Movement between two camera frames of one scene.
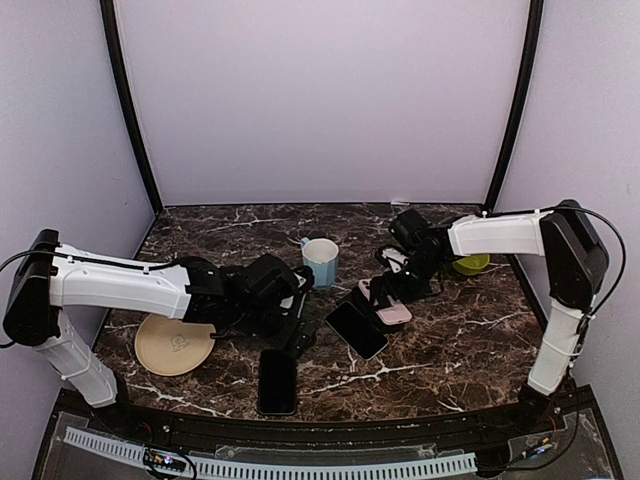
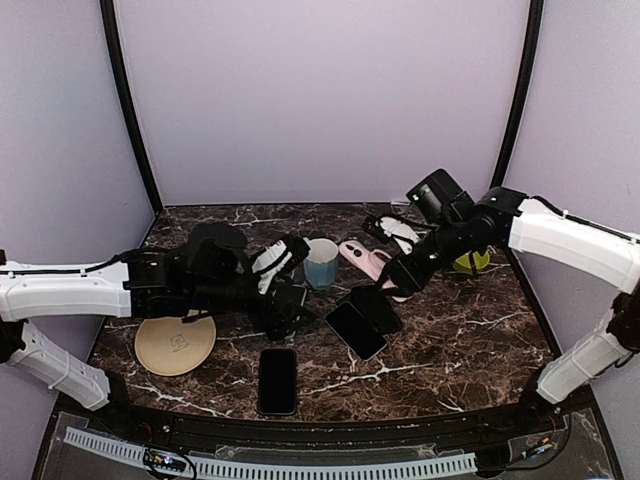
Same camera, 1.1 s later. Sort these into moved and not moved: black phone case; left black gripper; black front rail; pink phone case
Moved: left black gripper; pink phone case
Not moved: black phone case; black front rail
